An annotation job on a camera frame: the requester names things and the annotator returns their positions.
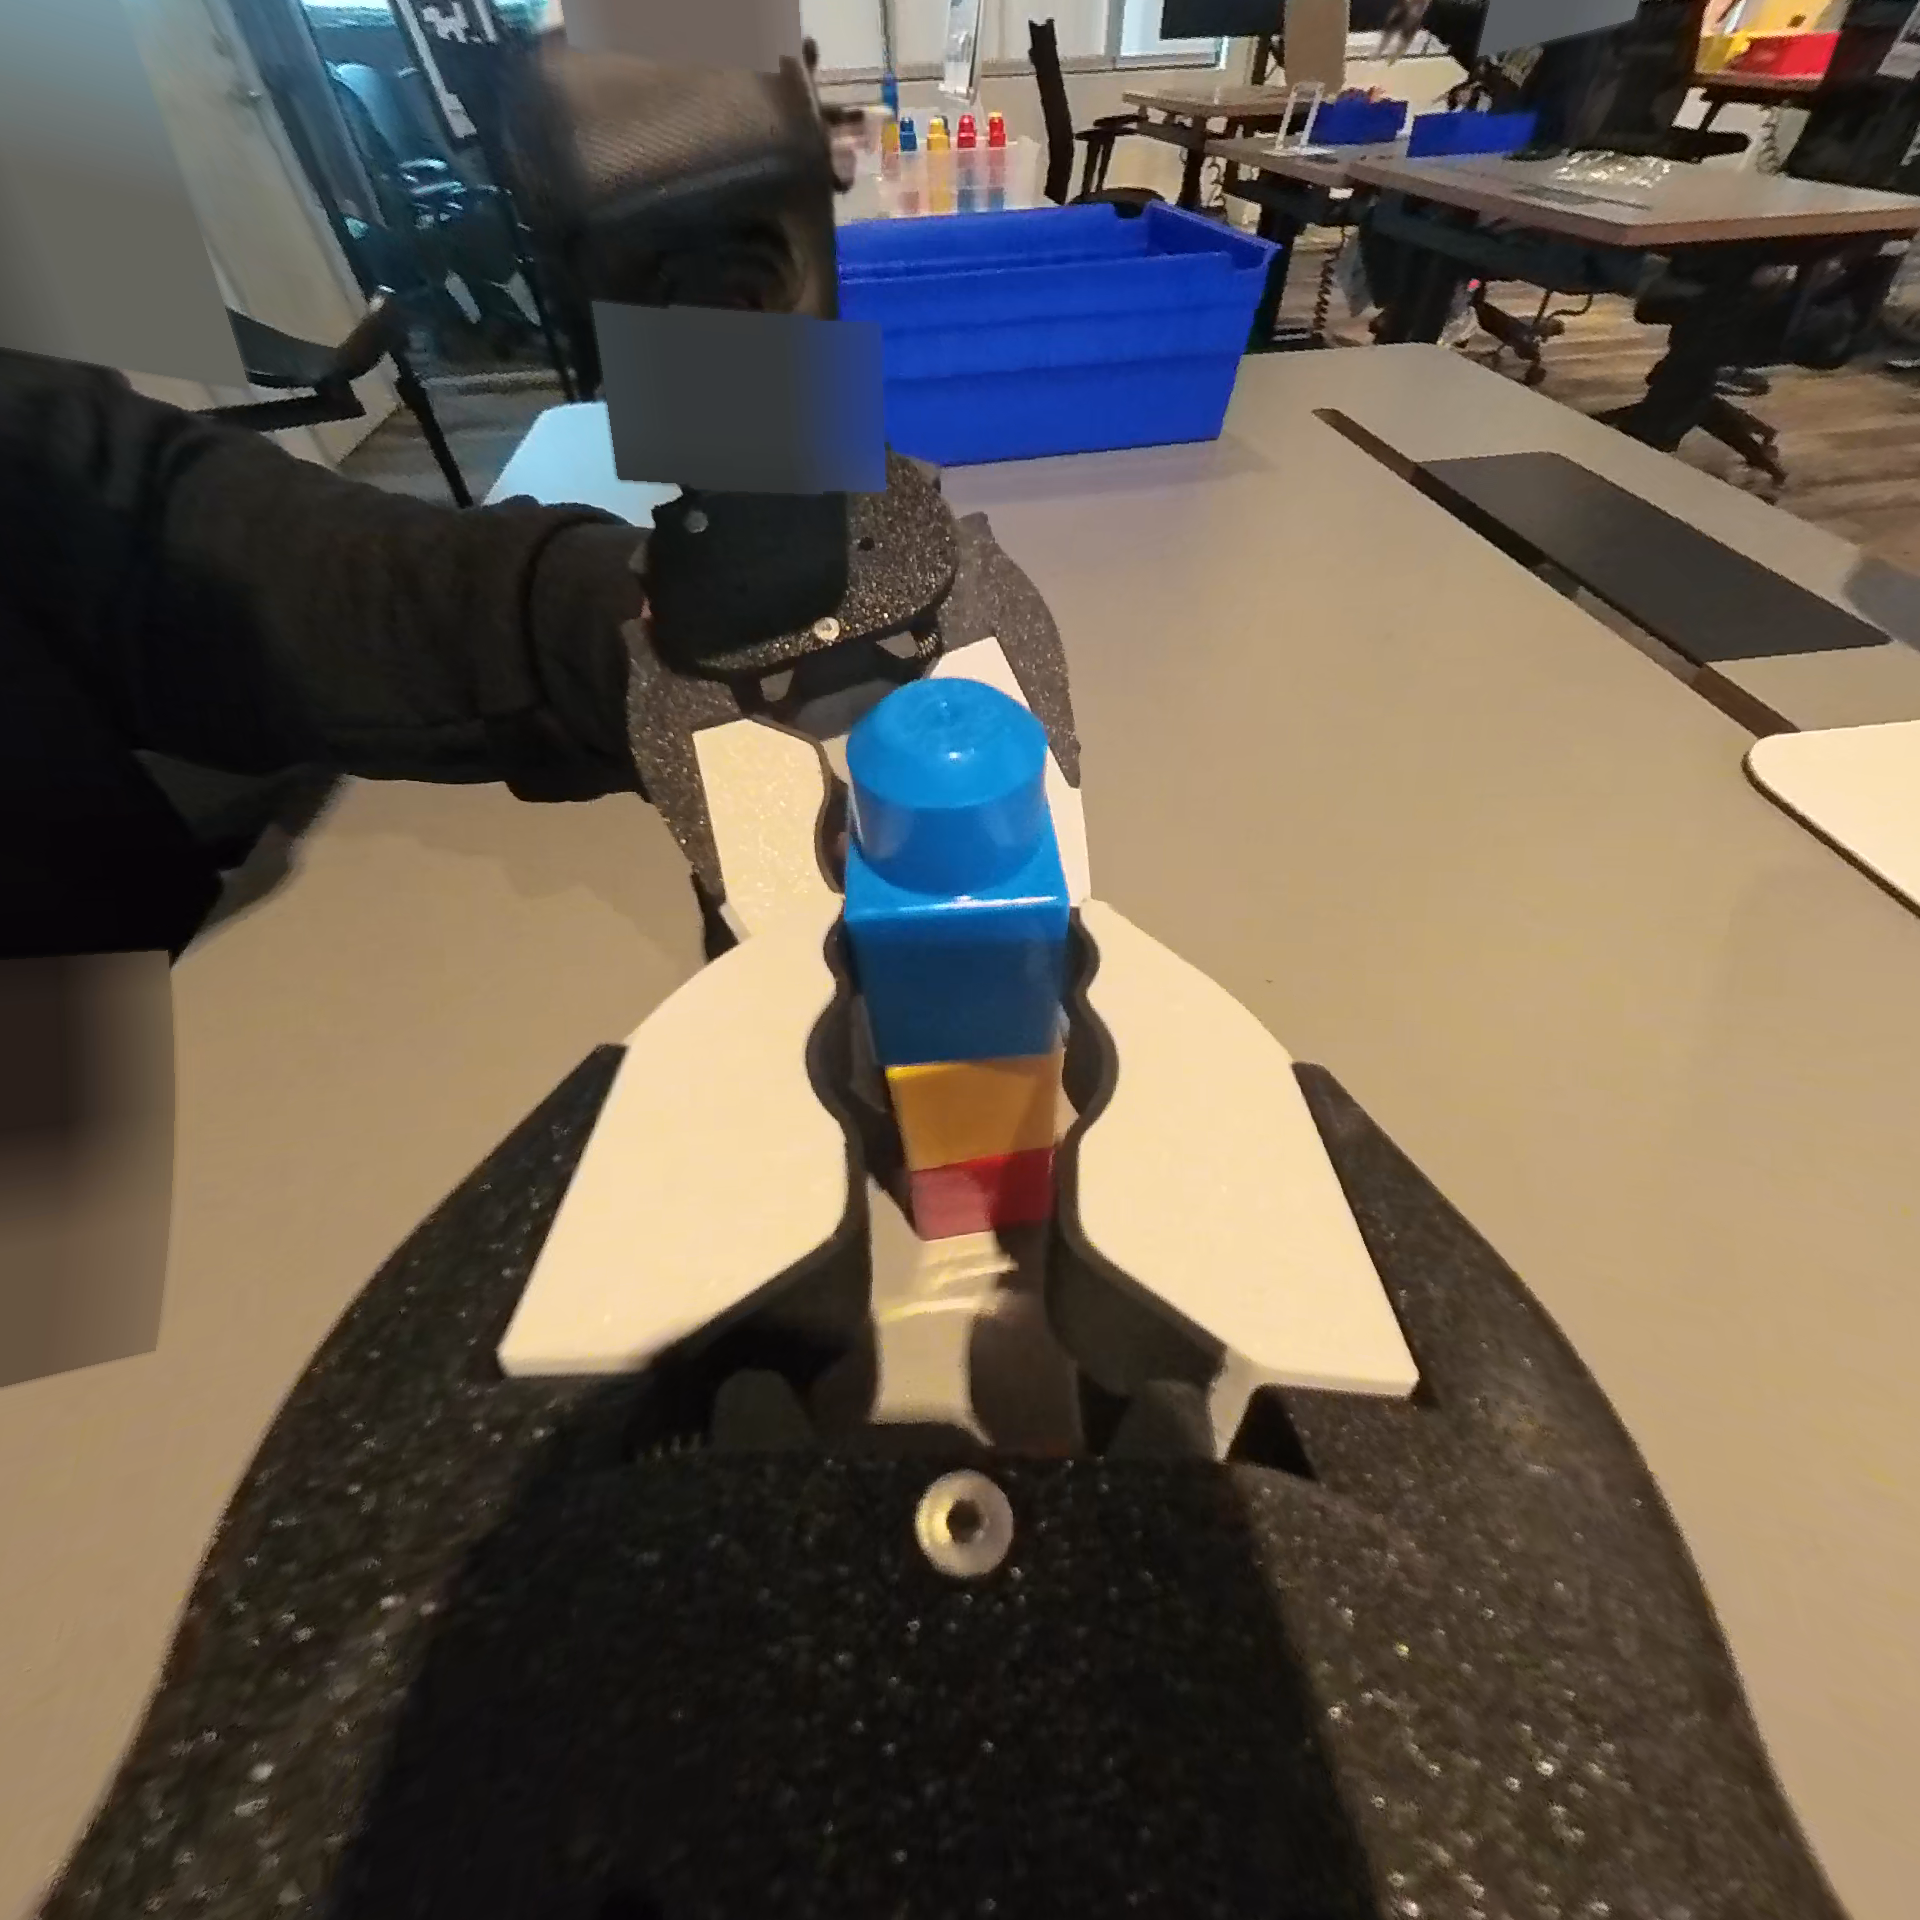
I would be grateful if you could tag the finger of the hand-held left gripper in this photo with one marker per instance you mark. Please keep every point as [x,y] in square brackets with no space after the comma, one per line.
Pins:
[758,827]
[1060,810]

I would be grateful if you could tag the clear box of blocks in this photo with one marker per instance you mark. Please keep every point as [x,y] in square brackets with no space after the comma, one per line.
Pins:
[954,158]

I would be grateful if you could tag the blue mega block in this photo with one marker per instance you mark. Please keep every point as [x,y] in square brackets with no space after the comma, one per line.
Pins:
[954,962]

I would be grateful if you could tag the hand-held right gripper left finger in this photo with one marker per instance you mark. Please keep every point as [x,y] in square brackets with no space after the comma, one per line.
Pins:
[675,1200]

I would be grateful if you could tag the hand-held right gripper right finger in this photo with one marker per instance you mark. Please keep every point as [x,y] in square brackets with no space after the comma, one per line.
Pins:
[1215,1184]

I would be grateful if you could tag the person's left forearm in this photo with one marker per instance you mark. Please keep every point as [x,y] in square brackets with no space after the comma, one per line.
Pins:
[300,646]

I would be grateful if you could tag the yellow plastic bin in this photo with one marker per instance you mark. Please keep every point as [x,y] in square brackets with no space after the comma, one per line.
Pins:
[1716,48]

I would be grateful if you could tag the red plastic bin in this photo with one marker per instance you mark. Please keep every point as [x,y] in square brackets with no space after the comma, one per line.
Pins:
[1799,58]

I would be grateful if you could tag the blue plastic bin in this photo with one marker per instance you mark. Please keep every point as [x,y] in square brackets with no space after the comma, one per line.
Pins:
[1358,125]
[1471,136]
[1050,330]

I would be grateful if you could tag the black office chair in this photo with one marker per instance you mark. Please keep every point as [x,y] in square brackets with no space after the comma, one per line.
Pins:
[1059,119]

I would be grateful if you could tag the black desk panel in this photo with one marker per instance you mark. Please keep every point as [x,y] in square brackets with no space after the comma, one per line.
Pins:
[1650,557]

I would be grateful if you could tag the background desk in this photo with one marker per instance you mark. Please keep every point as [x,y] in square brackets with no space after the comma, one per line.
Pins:
[1681,202]
[1200,106]

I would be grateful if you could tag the red mega block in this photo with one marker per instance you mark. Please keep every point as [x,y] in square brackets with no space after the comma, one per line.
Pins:
[974,1195]

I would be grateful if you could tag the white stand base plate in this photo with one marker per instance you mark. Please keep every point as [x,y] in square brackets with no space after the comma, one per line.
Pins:
[1852,803]

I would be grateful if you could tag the yellow mega block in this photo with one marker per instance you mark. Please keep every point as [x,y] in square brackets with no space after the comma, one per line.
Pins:
[974,1108]

